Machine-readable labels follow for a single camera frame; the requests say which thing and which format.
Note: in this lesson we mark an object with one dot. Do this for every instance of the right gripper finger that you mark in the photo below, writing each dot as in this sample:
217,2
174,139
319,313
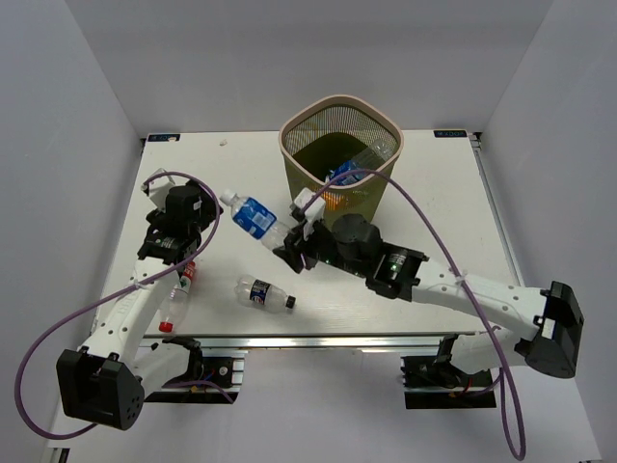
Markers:
298,236
293,255

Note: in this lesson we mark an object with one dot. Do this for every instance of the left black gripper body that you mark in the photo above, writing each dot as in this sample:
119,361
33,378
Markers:
207,214

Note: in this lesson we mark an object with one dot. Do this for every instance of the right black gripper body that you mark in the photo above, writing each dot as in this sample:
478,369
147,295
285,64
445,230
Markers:
321,242

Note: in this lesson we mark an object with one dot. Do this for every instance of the orange juice bottle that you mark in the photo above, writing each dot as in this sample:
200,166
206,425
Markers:
335,201

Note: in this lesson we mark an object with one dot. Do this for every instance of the blue label bottle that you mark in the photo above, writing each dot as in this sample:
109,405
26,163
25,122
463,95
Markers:
256,220
353,170

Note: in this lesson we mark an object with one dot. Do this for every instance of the red label water bottle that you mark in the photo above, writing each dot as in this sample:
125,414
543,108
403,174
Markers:
176,307

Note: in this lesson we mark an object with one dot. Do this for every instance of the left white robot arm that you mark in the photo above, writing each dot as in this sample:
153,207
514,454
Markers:
106,381

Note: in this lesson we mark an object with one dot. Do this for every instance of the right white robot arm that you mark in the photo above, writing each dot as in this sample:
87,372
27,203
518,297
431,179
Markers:
525,326

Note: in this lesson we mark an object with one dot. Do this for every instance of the green mesh waste bin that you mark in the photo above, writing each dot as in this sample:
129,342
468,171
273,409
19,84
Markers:
334,133

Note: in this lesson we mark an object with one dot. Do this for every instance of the black cap cola bottle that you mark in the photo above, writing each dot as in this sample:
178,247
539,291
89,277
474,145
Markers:
261,295

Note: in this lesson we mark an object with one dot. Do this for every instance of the right blue table label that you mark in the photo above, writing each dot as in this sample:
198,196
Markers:
450,133

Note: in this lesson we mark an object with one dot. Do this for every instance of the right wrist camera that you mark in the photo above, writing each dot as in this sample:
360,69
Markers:
308,206

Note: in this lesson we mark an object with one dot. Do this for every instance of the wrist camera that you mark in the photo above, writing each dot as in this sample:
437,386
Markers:
308,206
157,189

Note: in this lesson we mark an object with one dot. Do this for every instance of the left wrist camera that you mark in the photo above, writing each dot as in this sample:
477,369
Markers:
157,189

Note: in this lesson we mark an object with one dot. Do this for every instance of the aluminium table frame rail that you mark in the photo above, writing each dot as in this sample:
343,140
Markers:
378,342

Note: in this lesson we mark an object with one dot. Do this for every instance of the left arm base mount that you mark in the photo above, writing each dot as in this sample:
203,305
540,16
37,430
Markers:
217,381

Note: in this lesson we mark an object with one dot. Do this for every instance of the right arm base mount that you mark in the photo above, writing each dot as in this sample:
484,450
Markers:
439,387

